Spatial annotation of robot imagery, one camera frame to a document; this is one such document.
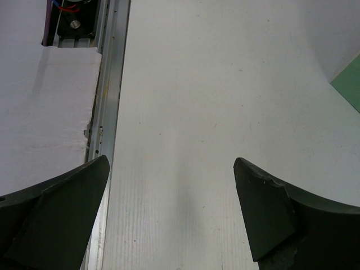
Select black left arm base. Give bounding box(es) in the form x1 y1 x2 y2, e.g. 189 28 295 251
52 0 101 39

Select white foam board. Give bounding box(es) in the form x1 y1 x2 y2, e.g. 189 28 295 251
1 1 102 195

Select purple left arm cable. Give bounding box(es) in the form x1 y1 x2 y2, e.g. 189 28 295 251
43 0 54 46

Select green paper gift bag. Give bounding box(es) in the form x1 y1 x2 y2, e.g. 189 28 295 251
330 53 359 112

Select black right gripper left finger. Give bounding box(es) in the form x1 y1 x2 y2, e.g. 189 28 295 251
1 155 110 269

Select aluminium table frame rail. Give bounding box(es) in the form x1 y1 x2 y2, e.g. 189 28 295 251
56 0 132 269

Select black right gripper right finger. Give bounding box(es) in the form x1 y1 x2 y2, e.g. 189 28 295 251
233 157 359 269

